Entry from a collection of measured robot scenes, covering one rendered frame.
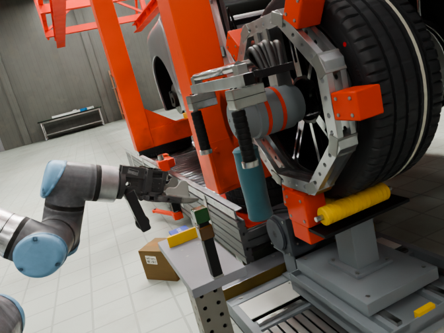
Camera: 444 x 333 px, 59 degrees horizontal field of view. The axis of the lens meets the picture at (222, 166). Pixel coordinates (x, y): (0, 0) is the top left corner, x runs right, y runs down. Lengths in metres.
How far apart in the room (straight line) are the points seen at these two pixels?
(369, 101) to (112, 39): 2.76
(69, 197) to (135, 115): 2.54
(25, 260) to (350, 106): 0.76
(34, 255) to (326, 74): 0.75
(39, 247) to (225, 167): 0.94
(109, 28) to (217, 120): 2.07
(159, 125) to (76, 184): 2.59
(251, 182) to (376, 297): 0.53
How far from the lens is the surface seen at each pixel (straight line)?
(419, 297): 1.49
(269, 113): 1.14
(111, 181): 0.96
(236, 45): 1.39
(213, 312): 1.42
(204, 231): 1.08
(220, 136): 1.58
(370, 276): 1.46
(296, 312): 1.61
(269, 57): 1.00
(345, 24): 1.06
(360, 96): 0.94
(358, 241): 1.44
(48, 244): 0.84
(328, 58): 1.01
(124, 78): 3.45
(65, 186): 0.95
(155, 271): 2.24
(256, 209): 1.34
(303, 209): 1.27
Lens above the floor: 0.99
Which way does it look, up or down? 13 degrees down
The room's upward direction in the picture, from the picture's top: 14 degrees counter-clockwise
